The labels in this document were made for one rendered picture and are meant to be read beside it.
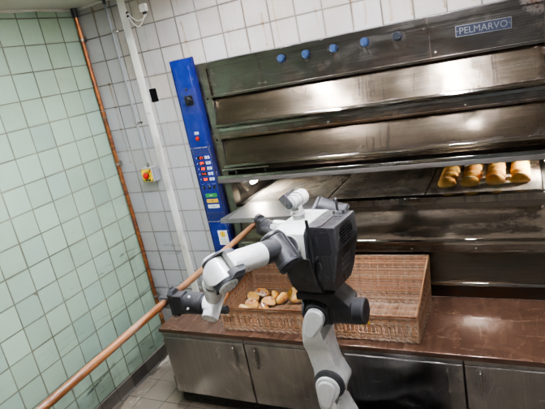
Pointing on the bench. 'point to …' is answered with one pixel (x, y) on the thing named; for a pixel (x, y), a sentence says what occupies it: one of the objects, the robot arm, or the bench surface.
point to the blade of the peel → (272, 209)
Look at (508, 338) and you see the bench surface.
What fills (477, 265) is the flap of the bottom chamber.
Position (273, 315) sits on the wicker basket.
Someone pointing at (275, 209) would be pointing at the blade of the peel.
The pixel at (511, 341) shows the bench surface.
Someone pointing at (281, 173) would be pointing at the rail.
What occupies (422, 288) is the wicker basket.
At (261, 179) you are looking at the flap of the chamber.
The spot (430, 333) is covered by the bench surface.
